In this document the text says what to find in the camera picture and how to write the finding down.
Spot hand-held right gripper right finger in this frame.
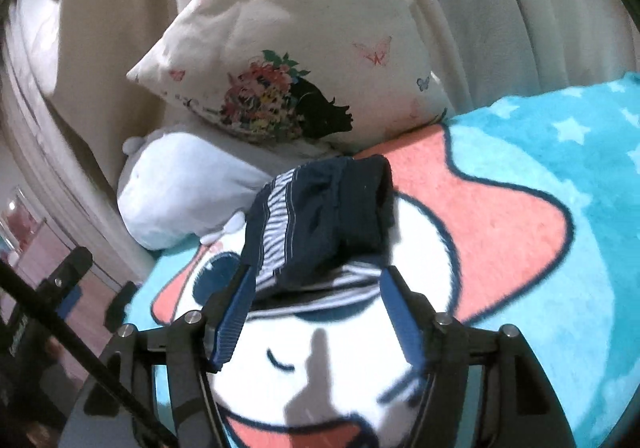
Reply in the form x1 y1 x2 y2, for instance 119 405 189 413
380 265 576 448

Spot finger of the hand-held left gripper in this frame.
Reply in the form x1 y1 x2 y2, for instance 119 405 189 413
35 247 94 324
104 281 138 331

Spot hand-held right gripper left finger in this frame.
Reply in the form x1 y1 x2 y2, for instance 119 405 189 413
60 265 258 448

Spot striped navy pants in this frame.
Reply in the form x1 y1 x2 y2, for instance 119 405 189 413
240 154 401 314

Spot grey plush pillow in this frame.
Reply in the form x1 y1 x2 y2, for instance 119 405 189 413
116 125 281 251

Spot teal printed blanket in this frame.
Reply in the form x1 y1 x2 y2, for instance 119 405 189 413
122 72 640 448

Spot cream floral pillow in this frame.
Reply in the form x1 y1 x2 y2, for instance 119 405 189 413
126 0 456 154

